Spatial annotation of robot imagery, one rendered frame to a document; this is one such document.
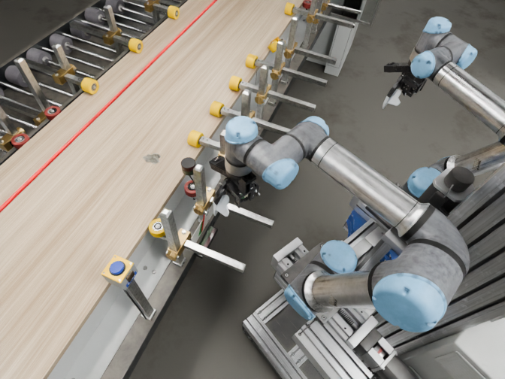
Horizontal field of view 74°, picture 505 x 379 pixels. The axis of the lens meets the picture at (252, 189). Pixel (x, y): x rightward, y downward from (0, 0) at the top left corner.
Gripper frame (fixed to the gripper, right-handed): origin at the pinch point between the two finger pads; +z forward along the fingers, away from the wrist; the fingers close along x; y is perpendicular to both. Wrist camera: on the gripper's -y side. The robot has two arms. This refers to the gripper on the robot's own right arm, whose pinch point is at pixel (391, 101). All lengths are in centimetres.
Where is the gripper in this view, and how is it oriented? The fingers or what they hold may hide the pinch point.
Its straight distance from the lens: 156.3
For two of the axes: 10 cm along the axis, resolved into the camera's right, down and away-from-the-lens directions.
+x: 7.7, -4.9, 4.0
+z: -0.7, 5.7, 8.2
